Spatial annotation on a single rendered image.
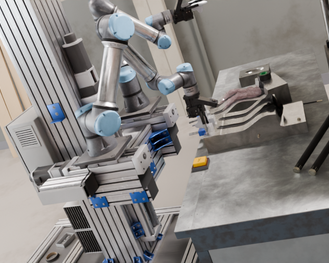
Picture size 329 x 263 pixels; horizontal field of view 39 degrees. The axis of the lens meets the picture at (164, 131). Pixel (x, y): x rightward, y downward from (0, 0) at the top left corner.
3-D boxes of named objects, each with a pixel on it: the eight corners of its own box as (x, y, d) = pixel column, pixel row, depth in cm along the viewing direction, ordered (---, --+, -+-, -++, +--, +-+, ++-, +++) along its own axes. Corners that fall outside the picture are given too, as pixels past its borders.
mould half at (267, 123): (208, 153, 236) (200, 130, 231) (213, 131, 259) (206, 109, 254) (308, 132, 220) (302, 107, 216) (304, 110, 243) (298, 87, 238)
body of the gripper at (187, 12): (191, 14, 270) (172, 22, 270) (188, 0, 265) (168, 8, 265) (195, 18, 263) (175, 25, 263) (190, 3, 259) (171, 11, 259)
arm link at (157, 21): (148, 31, 269) (143, 17, 266) (165, 25, 269) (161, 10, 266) (149, 33, 262) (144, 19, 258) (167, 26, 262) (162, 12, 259)
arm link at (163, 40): (93, -8, 237) (176, 36, 250) (94, -10, 247) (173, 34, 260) (84, 12, 239) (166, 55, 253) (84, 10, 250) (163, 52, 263)
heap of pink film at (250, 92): (223, 112, 263) (219, 99, 260) (217, 103, 280) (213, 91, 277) (266, 96, 262) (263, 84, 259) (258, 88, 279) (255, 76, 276)
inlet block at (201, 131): (190, 141, 241) (186, 132, 240) (191, 136, 246) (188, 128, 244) (214, 135, 237) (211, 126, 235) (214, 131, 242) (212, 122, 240)
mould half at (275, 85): (208, 130, 263) (202, 112, 259) (200, 115, 287) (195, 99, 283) (292, 100, 261) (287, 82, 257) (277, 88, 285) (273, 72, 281)
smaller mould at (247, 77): (241, 87, 308) (238, 78, 305) (242, 80, 321) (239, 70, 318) (271, 80, 301) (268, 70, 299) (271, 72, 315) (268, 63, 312)
